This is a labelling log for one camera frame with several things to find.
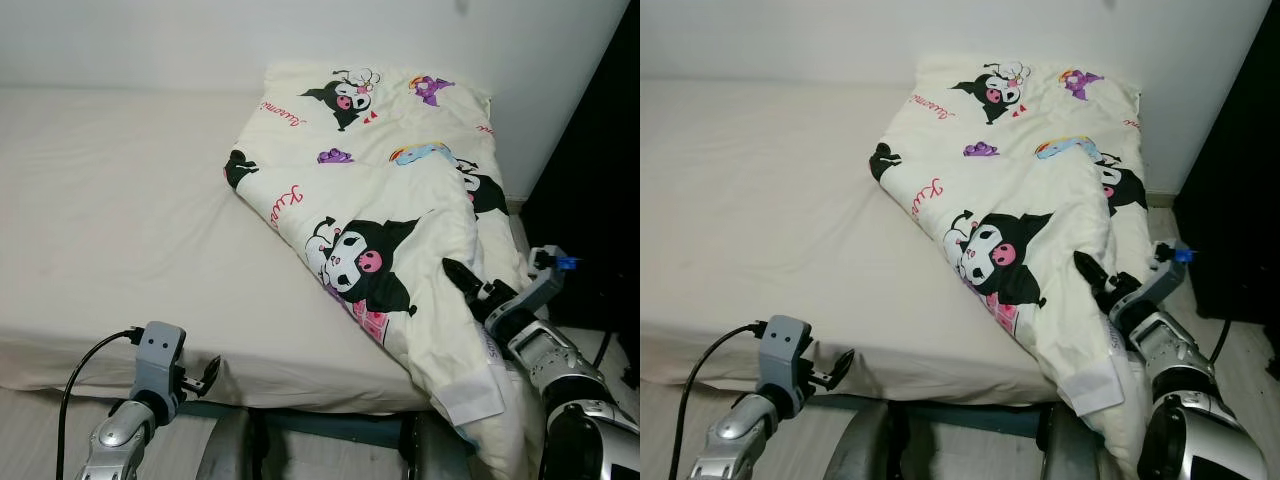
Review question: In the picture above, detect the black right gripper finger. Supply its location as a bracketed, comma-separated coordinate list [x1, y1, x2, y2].
[1072, 250, 1111, 291]
[442, 258, 483, 298]

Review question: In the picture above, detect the cream cartoon print blanket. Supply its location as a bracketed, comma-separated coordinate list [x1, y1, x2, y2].
[868, 52, 1171, 480]
[222, 62, 546, 480]

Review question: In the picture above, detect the black door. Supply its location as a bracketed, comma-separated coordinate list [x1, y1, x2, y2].
[1172, 0, 1280, 326]
[520, 0, 641, 336]

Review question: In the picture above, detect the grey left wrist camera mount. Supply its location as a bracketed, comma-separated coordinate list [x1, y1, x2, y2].
[132, 321, 188, 401]
[757, 315, 813, 396]

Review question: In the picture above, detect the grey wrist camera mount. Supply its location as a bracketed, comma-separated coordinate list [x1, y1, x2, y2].
[132, 321, 188, 401]
[1140, 240, 1199, 313]
[757, 315, 813, 396]
[512, 247, 581, 319]

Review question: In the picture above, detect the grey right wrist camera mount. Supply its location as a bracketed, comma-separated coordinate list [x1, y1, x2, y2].
[512, 247, 581, 319]
[1140, 240, 1199, 313]

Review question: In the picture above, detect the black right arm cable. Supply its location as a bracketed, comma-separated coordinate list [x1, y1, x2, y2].
[1205, 318, 1233, 366]
[592, 328, 641, 393]

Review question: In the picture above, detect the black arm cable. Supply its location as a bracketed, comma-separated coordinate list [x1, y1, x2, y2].
[668, 322, 766, 480]
[1205, 318, 1233, 366]
[57, 327, 146, 480]
[592, 328, 641, 393]

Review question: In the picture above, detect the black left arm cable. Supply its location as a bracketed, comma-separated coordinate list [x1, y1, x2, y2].
[668, 322, 766, 480]
[57, 327, 146, 480]

